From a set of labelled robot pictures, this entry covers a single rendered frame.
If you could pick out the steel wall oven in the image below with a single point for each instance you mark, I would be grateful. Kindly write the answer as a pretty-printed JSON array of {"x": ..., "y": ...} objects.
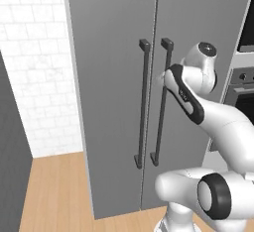
[{"x": 243, "y": 87}]

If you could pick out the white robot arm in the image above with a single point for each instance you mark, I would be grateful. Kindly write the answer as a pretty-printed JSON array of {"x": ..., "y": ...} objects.
[{"x": 228, "y": 127}]

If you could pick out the grey fridge body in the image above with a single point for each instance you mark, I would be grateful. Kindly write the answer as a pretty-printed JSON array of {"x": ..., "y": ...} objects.
[{"x": 74, "y": 77}]

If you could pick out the dark grey cabinet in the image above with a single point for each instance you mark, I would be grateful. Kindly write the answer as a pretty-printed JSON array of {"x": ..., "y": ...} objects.
[{"x": 11, "y": 150}]

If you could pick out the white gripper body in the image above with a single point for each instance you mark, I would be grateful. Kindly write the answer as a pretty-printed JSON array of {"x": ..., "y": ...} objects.
[{"x": 162, "y": 75}]

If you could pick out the black microwave oven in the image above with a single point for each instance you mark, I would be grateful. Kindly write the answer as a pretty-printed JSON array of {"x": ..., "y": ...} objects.
[{"x": 247, "y": 27}]

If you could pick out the grey fridge door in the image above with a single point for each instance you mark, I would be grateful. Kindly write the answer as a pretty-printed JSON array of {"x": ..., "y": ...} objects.
[
  {"x": 185, "y": 27},
  {"x": 112, "y": 110}
]

